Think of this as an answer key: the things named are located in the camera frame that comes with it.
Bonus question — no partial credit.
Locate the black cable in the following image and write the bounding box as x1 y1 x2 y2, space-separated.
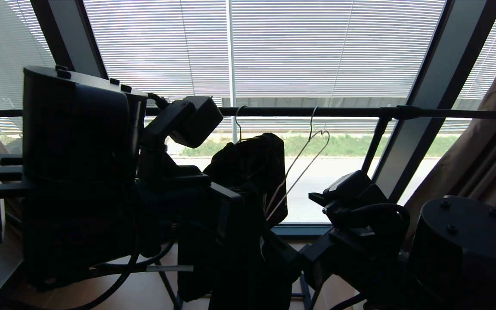
336 201 411 244
69 239 177 310

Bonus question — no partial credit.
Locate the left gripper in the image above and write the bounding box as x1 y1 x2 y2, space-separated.
137 165 244 240

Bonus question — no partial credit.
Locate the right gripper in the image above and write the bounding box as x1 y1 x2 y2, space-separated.
303 227 409 294

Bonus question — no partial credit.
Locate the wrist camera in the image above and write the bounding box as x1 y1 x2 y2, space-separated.
139 96 224 171
308 170 375 216

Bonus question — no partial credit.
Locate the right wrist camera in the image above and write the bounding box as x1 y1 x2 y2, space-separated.
308 170 375 216

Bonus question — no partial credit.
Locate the black clothes rack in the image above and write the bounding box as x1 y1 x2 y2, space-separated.
0 105 496 310

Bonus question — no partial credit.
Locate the pink clothes hanger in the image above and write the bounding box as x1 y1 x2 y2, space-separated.
264 106 331 222
234 105 247 143

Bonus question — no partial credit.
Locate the window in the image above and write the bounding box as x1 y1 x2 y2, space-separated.
0 0 496 237

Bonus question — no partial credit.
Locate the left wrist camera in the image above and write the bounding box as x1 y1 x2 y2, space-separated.
139 96 224 171

